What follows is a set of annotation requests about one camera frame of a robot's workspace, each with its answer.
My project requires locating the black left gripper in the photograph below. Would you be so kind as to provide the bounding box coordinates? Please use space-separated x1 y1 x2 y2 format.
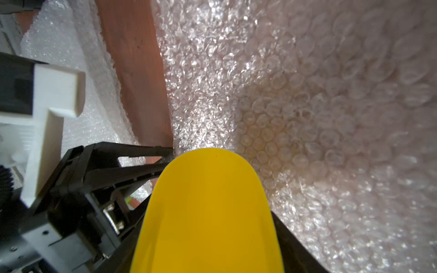
1 53 174 273

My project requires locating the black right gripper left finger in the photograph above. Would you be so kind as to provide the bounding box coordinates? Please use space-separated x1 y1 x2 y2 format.
96 195 150 273

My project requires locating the yellow plastic wine glass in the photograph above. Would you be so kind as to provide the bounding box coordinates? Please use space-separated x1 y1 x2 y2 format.
130 148 284 273

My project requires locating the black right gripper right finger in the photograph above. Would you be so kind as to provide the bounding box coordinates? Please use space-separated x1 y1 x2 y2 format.
271 212 328 273

